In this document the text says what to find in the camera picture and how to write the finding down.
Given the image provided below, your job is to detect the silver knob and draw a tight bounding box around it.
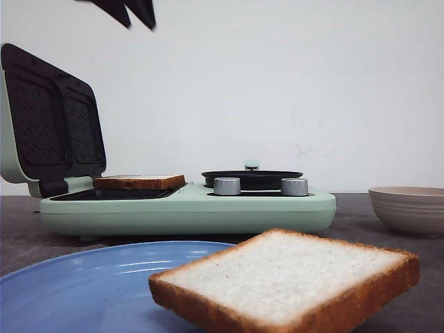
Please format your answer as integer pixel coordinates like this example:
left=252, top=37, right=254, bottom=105
left=281, top=178, right=309, bottom=196
left=213, top=177, right=241, bottom=196

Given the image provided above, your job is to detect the white bread slice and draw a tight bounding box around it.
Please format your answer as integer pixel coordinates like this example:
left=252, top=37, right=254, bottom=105
left=93, top=174, right=186, bottom=189
left=148, top=229, right=420, bottom=332

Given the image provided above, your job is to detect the black frying pan green handle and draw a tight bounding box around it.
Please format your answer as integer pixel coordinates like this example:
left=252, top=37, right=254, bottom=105
left=201, top=160, right=303, bottom=190

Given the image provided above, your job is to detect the silver left knob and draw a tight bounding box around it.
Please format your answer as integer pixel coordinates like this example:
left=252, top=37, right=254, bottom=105
left=213, top=177, right=241, bottom=196

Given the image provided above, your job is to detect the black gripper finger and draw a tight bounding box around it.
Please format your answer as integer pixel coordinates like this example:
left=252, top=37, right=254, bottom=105
left=85, top=0, right=131, bottom=28
left=125, top=0, right=156, bottom=31

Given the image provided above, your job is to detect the silver right knob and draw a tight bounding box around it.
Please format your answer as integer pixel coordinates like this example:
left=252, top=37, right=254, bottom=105
left=281, top=178, right=309, bottom=196

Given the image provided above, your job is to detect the mint green breakfast maker base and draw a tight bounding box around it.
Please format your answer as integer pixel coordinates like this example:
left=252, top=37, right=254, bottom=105
left=40, top=182, right=336, bottom=238

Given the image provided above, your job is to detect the blue plate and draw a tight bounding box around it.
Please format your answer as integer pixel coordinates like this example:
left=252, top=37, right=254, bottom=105
left=1, top=241, right=227, bottom=332

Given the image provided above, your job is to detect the mint green sandwich maker lid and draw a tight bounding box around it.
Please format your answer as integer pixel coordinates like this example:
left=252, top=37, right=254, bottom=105
left=1, top=44, right=106, bottom=201

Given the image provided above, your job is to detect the beige ribbed bowl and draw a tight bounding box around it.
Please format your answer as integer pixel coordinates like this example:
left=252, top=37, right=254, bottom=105
left=368, top=187, right=443, bottom=237

